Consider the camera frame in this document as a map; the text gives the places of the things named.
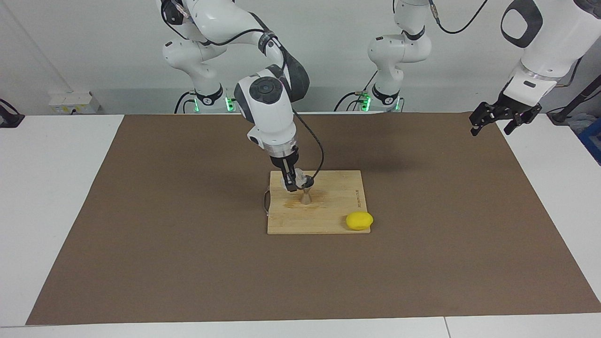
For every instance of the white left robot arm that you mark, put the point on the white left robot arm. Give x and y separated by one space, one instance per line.
399 51

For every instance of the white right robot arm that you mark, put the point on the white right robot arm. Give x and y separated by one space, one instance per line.
267 112

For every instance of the black stand leg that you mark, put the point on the black stand leg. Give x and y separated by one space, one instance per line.
558 116

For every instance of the black clamp mount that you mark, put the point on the black clamp mount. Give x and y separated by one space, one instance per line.
9 119

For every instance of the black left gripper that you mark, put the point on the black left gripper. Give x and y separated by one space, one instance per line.
514 105

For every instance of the bamboo cutting board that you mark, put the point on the bamboo cutting board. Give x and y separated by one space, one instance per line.
291 220

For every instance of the yellow lemon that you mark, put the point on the yellow lemon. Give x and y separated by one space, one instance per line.
359 221

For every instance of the white wall outlet box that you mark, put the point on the white wall outlet box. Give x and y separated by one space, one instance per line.
70 101

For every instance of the clear plastic bag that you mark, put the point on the clear plastic bag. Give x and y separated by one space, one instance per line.
580 123

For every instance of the brown paper table mat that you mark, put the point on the brown paper table mat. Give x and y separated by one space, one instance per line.
300 281

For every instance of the blue plastic crate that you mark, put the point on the blue plastic crate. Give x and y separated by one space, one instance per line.
592 141

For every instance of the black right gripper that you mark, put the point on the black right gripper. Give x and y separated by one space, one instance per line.
283 160

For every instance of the steel double jigger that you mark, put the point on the steel double jigger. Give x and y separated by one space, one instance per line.
306 199

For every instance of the clear glass cup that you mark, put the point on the clear glass cup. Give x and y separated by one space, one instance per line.
301 180

